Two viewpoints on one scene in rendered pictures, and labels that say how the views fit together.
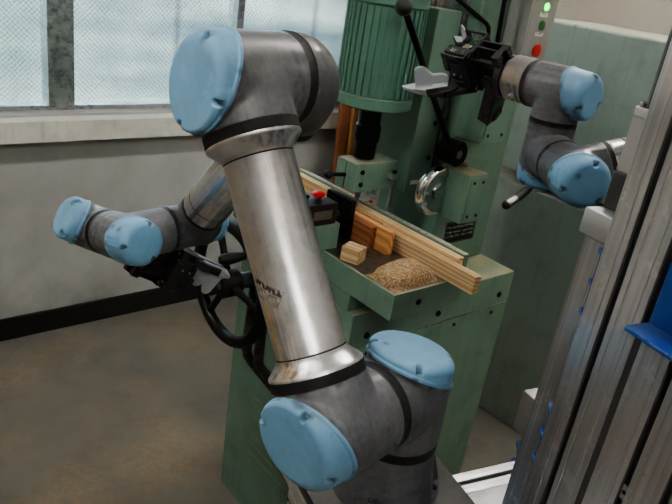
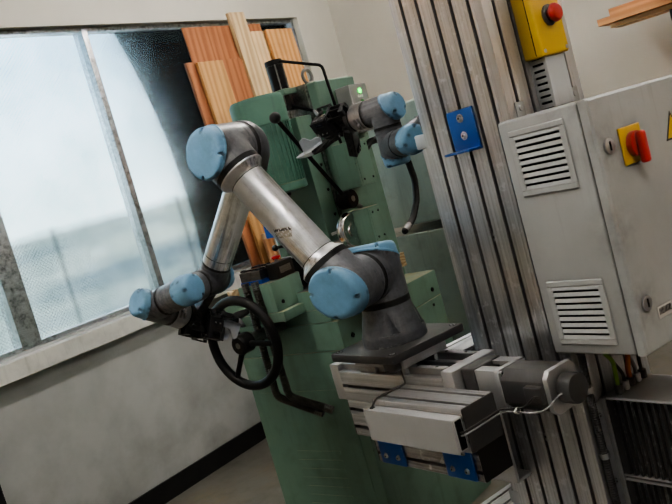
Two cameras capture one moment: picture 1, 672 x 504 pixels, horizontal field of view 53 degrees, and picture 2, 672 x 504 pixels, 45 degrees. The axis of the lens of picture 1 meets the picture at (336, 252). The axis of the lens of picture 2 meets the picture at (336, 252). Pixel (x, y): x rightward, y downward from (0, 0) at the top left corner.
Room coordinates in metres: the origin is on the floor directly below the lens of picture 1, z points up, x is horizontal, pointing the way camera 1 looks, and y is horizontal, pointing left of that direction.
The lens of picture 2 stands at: (-1.03, 0.21, 1.24)
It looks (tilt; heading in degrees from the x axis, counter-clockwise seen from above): 6 degrees down; 352
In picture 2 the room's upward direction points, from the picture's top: 16 degrees counter-clockwise
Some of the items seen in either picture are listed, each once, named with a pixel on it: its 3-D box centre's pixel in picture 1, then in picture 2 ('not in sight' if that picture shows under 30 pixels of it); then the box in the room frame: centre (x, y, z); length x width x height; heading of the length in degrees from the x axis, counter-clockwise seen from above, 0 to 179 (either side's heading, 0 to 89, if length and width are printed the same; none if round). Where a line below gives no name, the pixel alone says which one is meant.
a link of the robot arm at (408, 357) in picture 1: (401, 388); (375, 270); (0.75, -0.11, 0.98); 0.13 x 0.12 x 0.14; 139
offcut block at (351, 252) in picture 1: (353, 253); not in sight; (1.34, -0.04, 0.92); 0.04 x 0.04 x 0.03; 63
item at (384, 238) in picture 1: (355, 224); not in sight; (1.48, -0.04, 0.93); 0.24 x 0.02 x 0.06; 43
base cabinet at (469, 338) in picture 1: (354, 395); (371, 423); (1.63, -0.12, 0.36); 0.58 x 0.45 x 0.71; 133
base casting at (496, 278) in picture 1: (378, 270); (341, 312); (1.63, -0.12, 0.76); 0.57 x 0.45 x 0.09; 133
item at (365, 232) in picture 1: (347, 224); not in sight; (1.48, -0.02, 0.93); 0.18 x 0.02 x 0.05; 43
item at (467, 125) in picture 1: (486, 107); (354, 163); (1.58, -0.29, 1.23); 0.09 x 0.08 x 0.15; 133
